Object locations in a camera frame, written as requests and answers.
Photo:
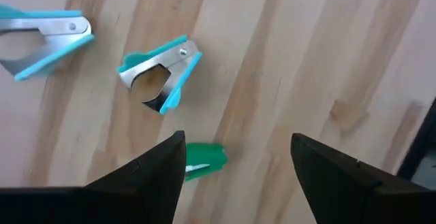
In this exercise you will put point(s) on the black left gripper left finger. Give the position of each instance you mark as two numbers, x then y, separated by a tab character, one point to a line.
102	203

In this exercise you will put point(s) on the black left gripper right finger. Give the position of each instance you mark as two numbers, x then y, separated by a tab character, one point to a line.
347	196

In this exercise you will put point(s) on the green staple remover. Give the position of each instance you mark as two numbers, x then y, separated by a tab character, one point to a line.
207	156

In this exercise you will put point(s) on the teal and silver staple remover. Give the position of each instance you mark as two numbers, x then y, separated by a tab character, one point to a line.
170	59

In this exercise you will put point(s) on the white binder clip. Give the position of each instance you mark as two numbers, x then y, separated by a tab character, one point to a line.
61	30

